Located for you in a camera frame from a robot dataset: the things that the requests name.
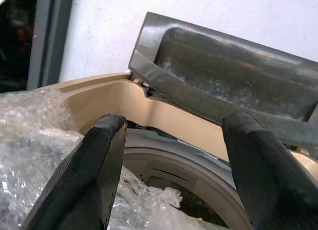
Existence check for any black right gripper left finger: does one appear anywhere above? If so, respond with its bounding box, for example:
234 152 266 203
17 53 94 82
21 113 128 230

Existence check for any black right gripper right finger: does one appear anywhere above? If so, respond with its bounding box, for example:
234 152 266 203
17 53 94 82
222 112 318 230

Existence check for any clear bubble wrap sheet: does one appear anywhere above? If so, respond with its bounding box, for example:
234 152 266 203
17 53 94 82
0 88 226 230

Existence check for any beige top-load washing machine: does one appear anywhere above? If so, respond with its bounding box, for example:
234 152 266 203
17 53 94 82
37 71 318 230

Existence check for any grey translucent washer lid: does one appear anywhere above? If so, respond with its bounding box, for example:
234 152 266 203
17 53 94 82
128 11 318 159

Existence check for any grey metal door frame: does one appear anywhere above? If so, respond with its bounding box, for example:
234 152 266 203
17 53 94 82
26 0 74 87

